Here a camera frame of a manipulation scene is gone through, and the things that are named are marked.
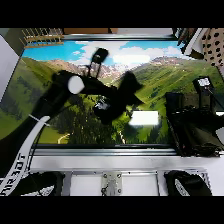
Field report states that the silver frame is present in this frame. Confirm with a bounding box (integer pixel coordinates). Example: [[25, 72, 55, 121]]
[[28, 33, 224, 197]]

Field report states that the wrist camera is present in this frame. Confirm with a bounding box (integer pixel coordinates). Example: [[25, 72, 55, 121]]
[[192, 76, 216, 101], [87, 47, 110, 80]]

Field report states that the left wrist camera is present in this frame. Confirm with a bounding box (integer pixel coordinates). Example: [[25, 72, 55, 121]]
[[87, 47, 110, 80]]

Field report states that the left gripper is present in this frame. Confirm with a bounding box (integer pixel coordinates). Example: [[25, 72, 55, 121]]
[[92, 83, 125, 126]]

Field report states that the white perforated panel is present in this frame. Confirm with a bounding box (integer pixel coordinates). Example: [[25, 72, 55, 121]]
[[199, 28, 224, 68]]

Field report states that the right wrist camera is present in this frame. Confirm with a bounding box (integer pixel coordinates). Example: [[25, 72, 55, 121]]
[[192, 76, 216, 101]]

